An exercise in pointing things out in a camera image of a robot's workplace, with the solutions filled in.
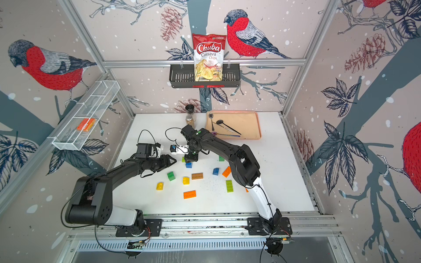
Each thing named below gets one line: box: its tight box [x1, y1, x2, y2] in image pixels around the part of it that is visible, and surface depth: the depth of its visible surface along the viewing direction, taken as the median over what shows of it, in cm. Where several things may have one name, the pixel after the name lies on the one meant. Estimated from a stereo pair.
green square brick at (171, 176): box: [167, 171, 176, 182], surface depth 90 cm
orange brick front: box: [183, 190, 197, 200], surface depth 85 cm
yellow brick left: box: [156, 181, 164, 191], surface depth 87 cm
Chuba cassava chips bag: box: [192, 33, 227, 82], surface depth 87 cm
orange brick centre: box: [222, 166, 232, 179], surface depth 92 cm
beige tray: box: [205, 110, 263, 140], surface depth 117 cm
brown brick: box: [191, 172, 204, 180], surface depth 92 cm
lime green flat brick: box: [225, 179, 235, 193], surface depth 87 cm
